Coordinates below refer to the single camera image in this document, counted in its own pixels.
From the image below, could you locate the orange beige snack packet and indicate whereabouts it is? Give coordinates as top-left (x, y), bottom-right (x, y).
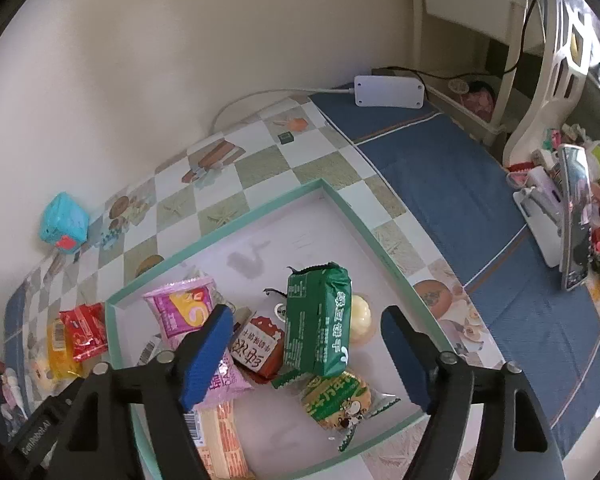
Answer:
top-left (185, 400), bottom-right (256, 480)

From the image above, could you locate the dark green snack packet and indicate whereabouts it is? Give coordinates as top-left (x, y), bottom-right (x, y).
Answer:
top-left (282, 262), bottom-right (353, 378)

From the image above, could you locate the pink white paper clutter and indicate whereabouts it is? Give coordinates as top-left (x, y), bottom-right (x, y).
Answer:
top-left (0, 367), bottom-right (31, 421)

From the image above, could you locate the white phone stand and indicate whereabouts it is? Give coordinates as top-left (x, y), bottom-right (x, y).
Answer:
top-left (512, 167), bottom-right (566, 268)

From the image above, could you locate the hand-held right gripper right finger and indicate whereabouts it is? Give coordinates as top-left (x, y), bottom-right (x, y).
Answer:
top-left (381, 305), bottom-right (566, 480)

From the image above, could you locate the round yellow pastry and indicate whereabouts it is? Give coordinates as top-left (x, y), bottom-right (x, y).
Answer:
top-left (349, 294), bottom-right (375, 345)

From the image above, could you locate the pink snack packet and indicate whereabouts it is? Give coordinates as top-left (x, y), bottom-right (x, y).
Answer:
top-left (143, 275), bottom-right (253, 411)

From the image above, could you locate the red and white snack packet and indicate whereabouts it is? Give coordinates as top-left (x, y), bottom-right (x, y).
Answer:
top-left (228, 287), bottom-right (287, 386)

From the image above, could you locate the dark red bag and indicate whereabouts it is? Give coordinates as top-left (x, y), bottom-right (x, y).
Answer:
top-left (462, 80), bottom-right (496, 121)

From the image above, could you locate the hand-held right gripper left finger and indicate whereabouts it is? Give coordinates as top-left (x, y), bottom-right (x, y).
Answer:
top-left (45, 304), bottom-right (235, 480)

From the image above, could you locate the white desk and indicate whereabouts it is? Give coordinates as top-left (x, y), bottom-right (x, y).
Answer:
top-left (409, 0), bottom-right (531, 146)

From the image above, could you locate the green yellow round cookie packet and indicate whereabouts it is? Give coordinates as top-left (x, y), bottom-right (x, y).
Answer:
top-left (300, 367), bottom-right (402, 453)

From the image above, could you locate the black cable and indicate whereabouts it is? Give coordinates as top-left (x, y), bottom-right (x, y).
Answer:
top-left (372, 0), bottom-right (541, 86)

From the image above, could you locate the white cable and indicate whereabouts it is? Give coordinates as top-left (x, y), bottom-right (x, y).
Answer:
top-left (211, 87), bottom-right (356, 133)

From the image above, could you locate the white chair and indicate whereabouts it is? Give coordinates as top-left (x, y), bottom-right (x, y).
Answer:
top-left (502, 0), bottom-right (600, 171)

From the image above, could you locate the white tray with teal rim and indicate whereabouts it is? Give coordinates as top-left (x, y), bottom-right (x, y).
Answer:
top-left (104, 177), bottom-right (463, 480)

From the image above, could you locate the yellow snack packet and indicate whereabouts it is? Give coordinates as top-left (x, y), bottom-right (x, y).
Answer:
top-left (46, 317), bottom-right (83, 381)

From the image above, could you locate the blue cloth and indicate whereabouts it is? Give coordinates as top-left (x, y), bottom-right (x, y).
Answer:
top-left (2, 87), bottom-right (600, 461)

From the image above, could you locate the white power adapter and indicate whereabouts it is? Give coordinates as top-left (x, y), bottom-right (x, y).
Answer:
top-left (354, 75), bottom-right (426, 108)

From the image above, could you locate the round pastry in clear wrapper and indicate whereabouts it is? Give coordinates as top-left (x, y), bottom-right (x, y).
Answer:
top-left (30, 355), bottom-right (56, 391)

